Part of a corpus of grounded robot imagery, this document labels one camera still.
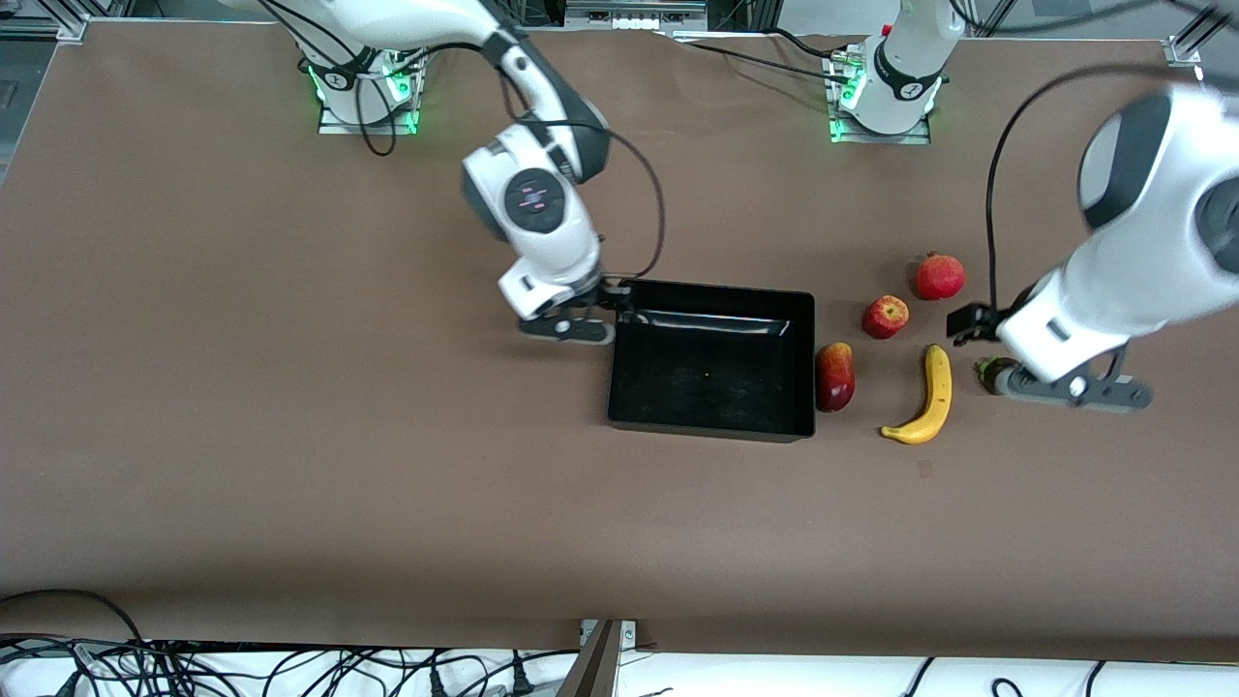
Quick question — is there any aluminium rack frame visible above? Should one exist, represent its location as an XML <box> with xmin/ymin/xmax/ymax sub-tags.
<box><xmin>489</xmin><ymin>0</ymin><xmax>775</xmax><ymax>32</ymax></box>

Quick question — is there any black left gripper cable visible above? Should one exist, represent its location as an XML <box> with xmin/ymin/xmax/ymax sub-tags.
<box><xmin>983</xmin><ymin>58</ymin><xmax>1239</xmax><ymax>317</ymax></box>

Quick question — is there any black cable on table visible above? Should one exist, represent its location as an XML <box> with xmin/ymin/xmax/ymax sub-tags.
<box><xmin>668</xmin><ymin>27</ymin><xmax>855</xmax><ymax>86</ymax></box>

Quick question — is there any black looping arm cable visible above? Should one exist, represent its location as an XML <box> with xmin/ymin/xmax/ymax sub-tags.
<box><xmin>352</xmin><ymin>56</ymin><xmax>399</xmax><ymax>158</ymax></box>

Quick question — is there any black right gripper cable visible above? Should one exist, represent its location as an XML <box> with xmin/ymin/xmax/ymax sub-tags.
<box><xmin>528</xmin><ymin>117</ymin><xmax>668</xmax><ymax>284</ymax></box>

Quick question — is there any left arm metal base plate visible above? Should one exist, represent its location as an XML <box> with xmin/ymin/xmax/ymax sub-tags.
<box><xmin>828</xmin><ymin>44</ymin><xmax>933</xmax><ymax>145</ymax></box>

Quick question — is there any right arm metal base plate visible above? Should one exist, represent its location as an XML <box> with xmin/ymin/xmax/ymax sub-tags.
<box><xmin>317</xmin><ymin>39</ymin><xmax>420</xmax><ymax>136</ymax></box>

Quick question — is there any red apple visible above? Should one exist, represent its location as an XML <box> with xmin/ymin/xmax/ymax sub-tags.
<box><xmin>861</xmin><ymin>295</ymin><xmax>911</xmax><ymax>341</ymax></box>

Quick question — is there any yellow banana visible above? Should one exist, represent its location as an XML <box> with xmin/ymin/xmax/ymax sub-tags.
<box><xmin>879</xmin><ymin>344</ymin><xmax>953</xmax><ymax>445</ymax></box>

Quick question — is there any black arching floor cable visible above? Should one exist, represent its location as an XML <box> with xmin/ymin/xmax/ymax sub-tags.
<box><xmin>0</xmin><ymin>588</ymin><xmax>146</xmax><ymax>645</ymax></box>

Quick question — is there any grey metal beam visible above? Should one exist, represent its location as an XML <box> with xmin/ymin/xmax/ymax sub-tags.
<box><xmin>555</xmin><ymin>620</ymin><xmax>622</xmax><ymax>697</ymax></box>

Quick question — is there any red yellow mango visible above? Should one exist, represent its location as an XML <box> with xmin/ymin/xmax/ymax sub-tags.
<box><xmin>815</xmin><ymin>342</ymin><xmax>857</xmax><ymax>413</ymax></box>

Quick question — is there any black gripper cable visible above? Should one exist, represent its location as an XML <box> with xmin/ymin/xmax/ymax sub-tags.
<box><xmin>983</xmin><ymin>58</ymin><xmax>1239</xmax><ymax>317</ymax></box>
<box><xmin>528</xmin><ymin>117</ymin><xmax>668</xmax><ymax>284</ymax></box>

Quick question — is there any black rectangular plastic box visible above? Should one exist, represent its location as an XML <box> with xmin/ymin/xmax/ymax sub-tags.
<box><xmin>608</xmin><ymin>278</ymin><xmax>816</xmax><ymax>444</ymax></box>

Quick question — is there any red pomegranate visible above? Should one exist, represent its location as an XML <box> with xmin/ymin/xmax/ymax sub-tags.
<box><xmin>915</xmin><ymin>252</ymin><xmax>967</xmax><ymax>302</ymax></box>

